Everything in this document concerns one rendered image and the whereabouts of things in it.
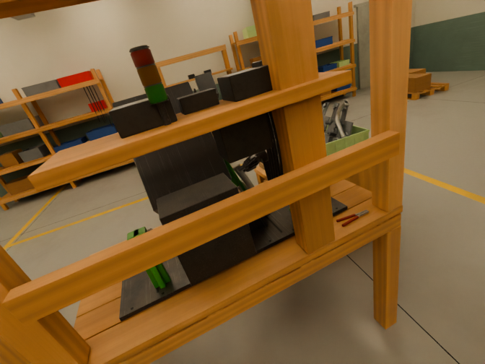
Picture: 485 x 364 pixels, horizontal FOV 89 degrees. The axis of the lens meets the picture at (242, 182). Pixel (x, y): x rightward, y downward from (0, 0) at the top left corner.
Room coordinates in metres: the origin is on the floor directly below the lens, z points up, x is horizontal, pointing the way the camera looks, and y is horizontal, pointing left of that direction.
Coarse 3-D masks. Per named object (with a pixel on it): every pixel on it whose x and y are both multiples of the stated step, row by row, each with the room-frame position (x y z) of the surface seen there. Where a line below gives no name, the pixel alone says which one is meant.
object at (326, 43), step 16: (320, 16) 6.67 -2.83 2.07; (336, 16) 6.62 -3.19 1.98; (352, 16) 6.74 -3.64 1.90; (352, 32) 6.74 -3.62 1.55; (320, 48) 6.54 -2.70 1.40; (352, 48) 6.73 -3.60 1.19; (240, 64) 6.27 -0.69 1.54; (336, 64) 6.70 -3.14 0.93; (352, 64) 6.72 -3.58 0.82; (352, 80) 6.76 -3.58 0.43; (320, 96) 6.67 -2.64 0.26; (352, 96) 6.78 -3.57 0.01
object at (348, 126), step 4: (344, 108) 1.84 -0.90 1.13; (344, 112) 1.85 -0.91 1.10; (344, 116) 1.84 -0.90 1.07; (340, 120) 1.88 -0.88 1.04; (344, 120) 1.84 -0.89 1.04; (344, 124) 1.82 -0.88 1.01; (348, 124) 1.78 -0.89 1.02; (352, 124) 1.74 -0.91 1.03; (344, 128) 1.81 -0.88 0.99; (348, 128) 1.77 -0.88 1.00; (344, 132) 1.79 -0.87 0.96; (348, 132) 1.75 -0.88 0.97; (336, 136) 1.88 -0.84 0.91
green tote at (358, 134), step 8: (352, 128) 1.90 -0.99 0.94; (360, 128) 1.80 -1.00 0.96; (352, 136) 1.70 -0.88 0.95; (360, 136) 1.71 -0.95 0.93; (368, 136) 1.72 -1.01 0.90; (328, 144) 1.67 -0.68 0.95; (336, 144) 1.68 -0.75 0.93; (344, 144) 1.69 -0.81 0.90; (352, 144) 1.70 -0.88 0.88; (328, 152) 1.67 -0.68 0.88
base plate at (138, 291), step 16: (288, 208) 1.09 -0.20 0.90; (336, 208) 0.98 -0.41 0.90; (272, 224) 1.00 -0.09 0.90; (288, 224) 0.96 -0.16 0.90; (256, 240) 0.91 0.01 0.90; (272, 240) 0.88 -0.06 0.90; (176, 256) 0.95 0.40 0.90; (144, 272) 0.90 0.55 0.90; (176, 272) 0.85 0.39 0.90; (128, 288) 0.83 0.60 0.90; (144, 288) 0.80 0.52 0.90; (160, 288) 0.78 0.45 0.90; (176, 288) 0.76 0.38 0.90; (128, 304) 0.74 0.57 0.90; (144, 304) 0.72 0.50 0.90
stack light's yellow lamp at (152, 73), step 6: (150, 66) 0.69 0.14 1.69; (156, 66) 0.71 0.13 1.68; (138, 72) 0.70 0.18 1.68; (144, 72) 0.69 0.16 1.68; (150, 72) 0.69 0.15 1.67; (156, 72) 0.70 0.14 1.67; (144, 78) 0.69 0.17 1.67; (150, 78) 0.69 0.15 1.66; (156, 78) 0.70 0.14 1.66; (144, 84) 0.69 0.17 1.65; (150, 84) 0.69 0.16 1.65
